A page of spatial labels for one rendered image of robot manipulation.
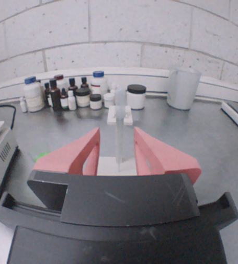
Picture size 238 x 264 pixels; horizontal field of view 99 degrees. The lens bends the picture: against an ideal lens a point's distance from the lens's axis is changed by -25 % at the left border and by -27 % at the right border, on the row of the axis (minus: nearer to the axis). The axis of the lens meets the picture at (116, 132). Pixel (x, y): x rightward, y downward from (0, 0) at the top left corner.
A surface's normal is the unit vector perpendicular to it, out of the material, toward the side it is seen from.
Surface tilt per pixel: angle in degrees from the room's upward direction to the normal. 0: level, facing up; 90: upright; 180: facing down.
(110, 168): 0
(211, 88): 90
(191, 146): 0
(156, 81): 90
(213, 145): 0
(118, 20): 90
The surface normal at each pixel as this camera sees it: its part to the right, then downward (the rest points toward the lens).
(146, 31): 0.00, 0.60
